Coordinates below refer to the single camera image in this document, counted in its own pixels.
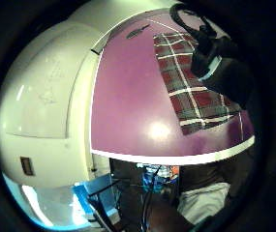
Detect blue box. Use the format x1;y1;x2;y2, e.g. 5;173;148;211
72;173;122;224

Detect blue and orange bag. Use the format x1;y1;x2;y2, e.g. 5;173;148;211
137;163;181;195

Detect black cable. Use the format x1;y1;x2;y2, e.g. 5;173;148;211
139;164;163;232

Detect the person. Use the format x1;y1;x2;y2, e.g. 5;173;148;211
175;150;257;227

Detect red plaid cloth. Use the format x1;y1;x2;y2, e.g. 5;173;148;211
152;31;244;136

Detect dark wall socket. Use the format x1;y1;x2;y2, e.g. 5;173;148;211
19;156;36;177

